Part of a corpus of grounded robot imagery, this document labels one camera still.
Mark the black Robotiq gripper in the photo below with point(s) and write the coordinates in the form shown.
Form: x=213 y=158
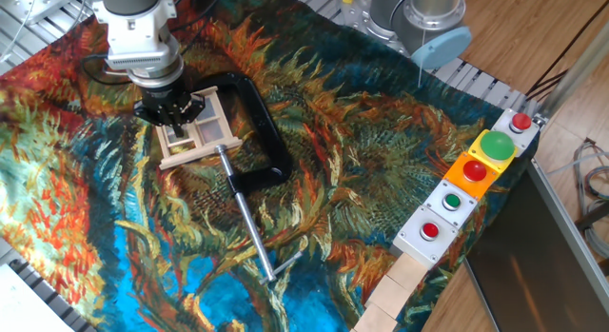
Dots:
x=165 y=98

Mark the small wooden sliding window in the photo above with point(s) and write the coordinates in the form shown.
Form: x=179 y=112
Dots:
x=200 y=152

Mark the black C-clamp with silver screw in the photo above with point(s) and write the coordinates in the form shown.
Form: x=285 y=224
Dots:
x=269 y=132

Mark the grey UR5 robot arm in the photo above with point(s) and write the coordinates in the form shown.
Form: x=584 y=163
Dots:
x=138 y=37

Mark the silver metal plate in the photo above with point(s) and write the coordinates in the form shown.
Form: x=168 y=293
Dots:
x=43 y=4

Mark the sunflower painting print cloth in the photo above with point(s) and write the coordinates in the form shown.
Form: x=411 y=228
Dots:
x=357 y=108

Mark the white board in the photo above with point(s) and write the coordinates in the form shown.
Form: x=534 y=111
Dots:
x=24 y=308

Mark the grey box flat red button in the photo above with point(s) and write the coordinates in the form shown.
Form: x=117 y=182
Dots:
x=409 y=241

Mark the pale wooden block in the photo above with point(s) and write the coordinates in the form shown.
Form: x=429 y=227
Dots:
x=406 y=271
x=373 y=320
x=387 y=296

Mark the grey box green button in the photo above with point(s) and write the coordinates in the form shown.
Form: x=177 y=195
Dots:
x=451 y=201

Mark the orange box red button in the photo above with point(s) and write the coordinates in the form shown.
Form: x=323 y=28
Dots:
x=475 y=171

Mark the yellow box big green button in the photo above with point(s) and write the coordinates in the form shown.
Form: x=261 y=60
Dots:
x=497 y=145

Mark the grey box raised red button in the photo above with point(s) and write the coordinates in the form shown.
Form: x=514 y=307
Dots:
x=521 y=122

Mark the dark glossy panel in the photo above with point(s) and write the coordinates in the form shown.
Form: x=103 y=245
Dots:
x=523 y=275

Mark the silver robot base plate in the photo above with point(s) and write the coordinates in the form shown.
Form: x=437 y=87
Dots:
x=376 y=34

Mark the aluminium frame post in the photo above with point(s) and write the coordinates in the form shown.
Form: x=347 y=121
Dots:
x=575 y=75

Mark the aluminium table edge rail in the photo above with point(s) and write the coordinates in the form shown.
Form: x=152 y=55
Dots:
x=571 y=225

